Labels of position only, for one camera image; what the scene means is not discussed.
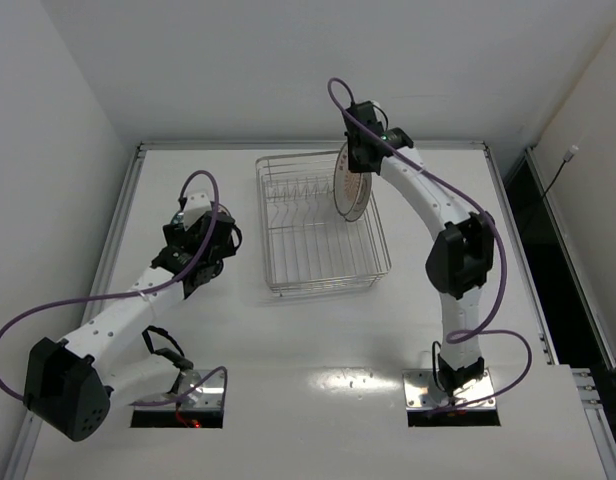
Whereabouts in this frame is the black wall cable white plug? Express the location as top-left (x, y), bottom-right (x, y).
top-left (540, 145), bottom-right (579, 201)

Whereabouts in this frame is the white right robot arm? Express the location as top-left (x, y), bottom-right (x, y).
top-left (333, 101), bottom-right (494, 335)

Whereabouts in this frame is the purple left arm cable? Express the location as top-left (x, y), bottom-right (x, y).
top-left (0, 170), bottom-right (229, 407)

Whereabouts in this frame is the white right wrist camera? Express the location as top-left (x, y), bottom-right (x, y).
top-left (347, 101), bottom-right (385, 135)

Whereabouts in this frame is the black line patterned plate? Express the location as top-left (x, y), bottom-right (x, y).
top-left (346, 173), bottom-right (372, 222)

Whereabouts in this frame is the metal wire dish rack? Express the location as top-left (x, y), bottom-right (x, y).
top-left (255, 150), bottom-right (391, 296)

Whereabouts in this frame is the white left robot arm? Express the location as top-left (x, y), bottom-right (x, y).
top-left (23, 212), bottom-right (242, 442)

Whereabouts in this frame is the green rimmed white plate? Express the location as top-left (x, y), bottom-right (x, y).
top-left (170, 204), bottom-right (231, 225)

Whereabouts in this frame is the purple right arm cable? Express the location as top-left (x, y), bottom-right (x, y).
top-left (327, 77), bottom-right (533, 417)

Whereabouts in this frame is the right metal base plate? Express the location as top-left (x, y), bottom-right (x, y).
top-left (403, 369), bottom-right (497, 412)

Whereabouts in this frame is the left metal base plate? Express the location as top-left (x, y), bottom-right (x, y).
top-left (133, 368), bottom-right (227, 412)

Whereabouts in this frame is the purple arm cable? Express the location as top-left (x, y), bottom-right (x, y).
top-left (327, 77), bottom-right (533, 417)
top-left (0, 170), bottom-right (229, 407)

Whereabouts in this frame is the orange patterned white plate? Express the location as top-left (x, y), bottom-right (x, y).
top-left (333, 143), bottom-right (363, 220)

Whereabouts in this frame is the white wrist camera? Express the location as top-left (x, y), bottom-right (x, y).
top-left (347, 101), bottom-right (385, 135)
top-left (177, 191), bottom-right (212, 230)

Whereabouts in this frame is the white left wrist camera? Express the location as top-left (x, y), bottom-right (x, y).
top-left (177, 191), bottom-right (212, 230)

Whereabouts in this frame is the metal base plate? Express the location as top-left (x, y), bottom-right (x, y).
top-left (133, 368), bottom-right (227, 412)
top-left (403, 369), bottom-right (497, 412)

